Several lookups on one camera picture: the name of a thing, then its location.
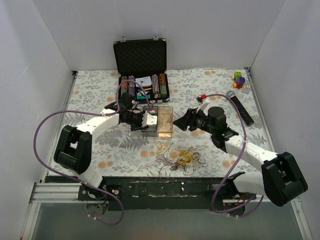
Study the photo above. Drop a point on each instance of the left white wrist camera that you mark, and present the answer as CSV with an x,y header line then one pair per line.
x,y
149,120

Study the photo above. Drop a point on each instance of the teal card box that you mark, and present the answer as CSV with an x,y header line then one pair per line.
x,y
140,95

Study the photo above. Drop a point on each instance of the white playing card deck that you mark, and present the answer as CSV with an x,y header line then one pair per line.
x,y
144,82

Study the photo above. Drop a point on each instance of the black handheld microphone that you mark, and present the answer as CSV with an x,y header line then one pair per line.
x,y
243,112

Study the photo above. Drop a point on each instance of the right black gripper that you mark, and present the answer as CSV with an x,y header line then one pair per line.
x,y
189,120

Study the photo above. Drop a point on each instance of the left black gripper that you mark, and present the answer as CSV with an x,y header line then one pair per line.
x,y
139,122

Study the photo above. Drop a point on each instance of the floral table mat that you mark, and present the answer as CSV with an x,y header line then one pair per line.
x,y
186,153

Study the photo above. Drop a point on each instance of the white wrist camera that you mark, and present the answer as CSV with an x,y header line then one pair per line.
x,y
203,102
149,120

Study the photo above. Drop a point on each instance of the clear plastic organizer box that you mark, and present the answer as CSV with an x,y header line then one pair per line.
x,y
162,129

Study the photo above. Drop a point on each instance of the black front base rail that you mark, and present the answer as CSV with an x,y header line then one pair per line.
x,y
161,193

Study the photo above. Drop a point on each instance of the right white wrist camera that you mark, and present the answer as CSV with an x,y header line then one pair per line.
x,y
203,102

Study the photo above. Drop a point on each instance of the grey poker chip row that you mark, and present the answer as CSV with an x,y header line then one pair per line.
x,y
155,86

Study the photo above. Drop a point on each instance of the purple poker chip row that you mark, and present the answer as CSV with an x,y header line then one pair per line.
x,y
131,86

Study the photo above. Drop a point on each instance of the colourful toy block train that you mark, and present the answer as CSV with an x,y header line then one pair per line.
x,y
238,80

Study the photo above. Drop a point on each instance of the black poker chip case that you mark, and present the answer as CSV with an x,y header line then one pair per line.
x,y
142,58

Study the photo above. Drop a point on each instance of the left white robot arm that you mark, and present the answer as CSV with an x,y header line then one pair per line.
x,y
74,147

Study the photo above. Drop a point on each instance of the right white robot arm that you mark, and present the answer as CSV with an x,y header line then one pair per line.
x,y
280,179

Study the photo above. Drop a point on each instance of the orange green chip row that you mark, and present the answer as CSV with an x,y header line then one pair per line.
x,y
162,85

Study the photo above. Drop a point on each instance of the orange poker chip row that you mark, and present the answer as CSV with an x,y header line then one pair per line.
x,y
124,86

